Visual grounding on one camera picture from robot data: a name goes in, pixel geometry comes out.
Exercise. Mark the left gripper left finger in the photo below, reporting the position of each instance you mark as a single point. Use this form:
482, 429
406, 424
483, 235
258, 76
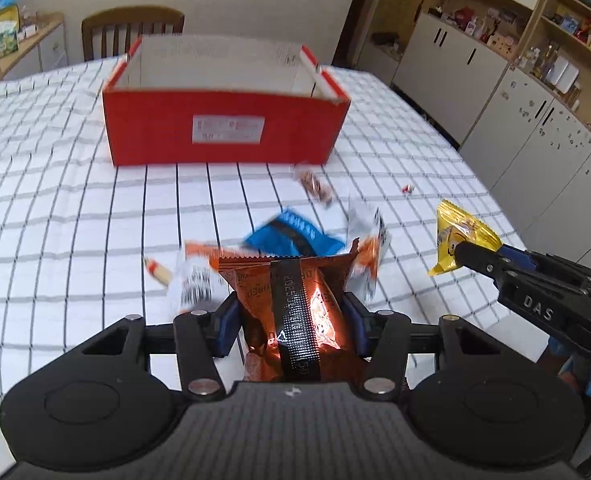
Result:
197, 338

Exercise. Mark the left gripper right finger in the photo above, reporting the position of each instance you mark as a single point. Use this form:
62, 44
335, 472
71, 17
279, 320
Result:
384, 340

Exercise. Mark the white orange snack packet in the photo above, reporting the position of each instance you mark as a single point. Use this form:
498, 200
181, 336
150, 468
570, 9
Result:
193, 285

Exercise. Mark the orange foil snack bag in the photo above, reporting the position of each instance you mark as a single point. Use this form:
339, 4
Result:
292, 321

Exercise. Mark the silver white snack packet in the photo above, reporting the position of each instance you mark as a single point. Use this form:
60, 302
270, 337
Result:
366, 224

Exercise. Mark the yellow snack packet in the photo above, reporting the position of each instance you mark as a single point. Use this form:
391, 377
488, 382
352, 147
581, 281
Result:
454, 226

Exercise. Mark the blue snack packet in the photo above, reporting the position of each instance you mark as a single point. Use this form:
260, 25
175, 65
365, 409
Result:
291, 235

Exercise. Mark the checkered tablecloth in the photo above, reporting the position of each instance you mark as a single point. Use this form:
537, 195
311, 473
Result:
74, 229

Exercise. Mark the red cardboard box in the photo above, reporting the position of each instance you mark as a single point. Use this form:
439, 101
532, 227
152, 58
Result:
184, 99

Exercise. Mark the wooden chair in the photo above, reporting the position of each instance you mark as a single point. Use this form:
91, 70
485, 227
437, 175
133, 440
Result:
112, 32

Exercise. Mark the white drawer sideboard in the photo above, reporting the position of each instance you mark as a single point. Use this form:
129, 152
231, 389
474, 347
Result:
42, 52

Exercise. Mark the green tissue pack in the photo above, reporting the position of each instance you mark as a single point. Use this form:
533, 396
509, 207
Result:
8, 38

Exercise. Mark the white cabinet wall unit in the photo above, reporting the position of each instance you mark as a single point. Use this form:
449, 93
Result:
509, 83

